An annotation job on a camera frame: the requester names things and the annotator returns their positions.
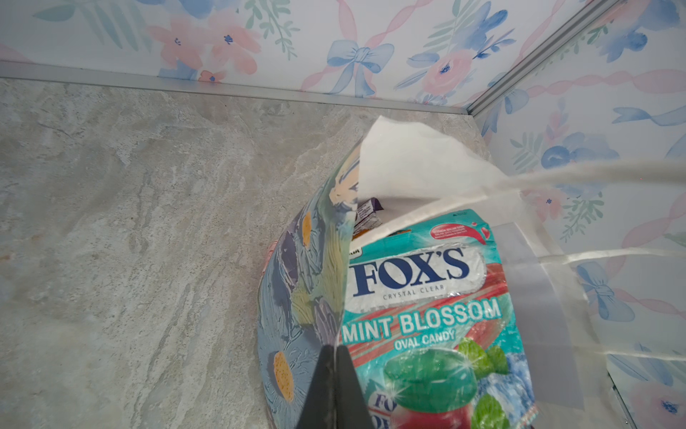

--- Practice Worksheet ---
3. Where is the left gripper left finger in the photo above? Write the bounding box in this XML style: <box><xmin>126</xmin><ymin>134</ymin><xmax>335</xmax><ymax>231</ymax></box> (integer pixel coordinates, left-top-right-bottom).
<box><xmin>296</xmin><ymin>345</ymin><xmax>335</xmax><ymax>429</ymax></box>

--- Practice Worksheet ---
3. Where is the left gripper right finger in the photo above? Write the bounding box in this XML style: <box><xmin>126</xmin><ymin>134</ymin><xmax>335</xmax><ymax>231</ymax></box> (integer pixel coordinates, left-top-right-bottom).
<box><xmin>335</xmin><ymin>346</ymin><xmax>373</xmax><ymax>429</ymax></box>

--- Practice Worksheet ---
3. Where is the teal Fox's candy packet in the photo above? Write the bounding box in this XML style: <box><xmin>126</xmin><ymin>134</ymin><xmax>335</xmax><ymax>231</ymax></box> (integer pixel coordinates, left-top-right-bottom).
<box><xmin>339</xmin><ymin>209</ymin><xmax>538</xmax><ymax>428</ymax></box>

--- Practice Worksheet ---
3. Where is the small purple snack packet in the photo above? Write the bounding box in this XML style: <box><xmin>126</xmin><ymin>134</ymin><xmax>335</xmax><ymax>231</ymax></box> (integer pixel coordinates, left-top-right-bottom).
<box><xmin>353</xmin><ymin>198</ymin><xmax>383</xmax><ymax>238</ymax></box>

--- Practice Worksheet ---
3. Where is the floral paper gift bag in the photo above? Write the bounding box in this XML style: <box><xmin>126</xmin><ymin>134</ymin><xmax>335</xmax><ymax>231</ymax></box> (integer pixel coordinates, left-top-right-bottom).
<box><xmin>257</xmin><ymin>117</ymin><xmax>685</xmax><ymax>428</ymax></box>

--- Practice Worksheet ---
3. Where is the right aluminium corner post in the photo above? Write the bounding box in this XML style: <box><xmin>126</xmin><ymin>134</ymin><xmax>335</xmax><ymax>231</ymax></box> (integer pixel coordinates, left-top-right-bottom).
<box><xmin>464</xmin><ymin>0</ymin><xmax>619</xmax><ymax>116</ymax></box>

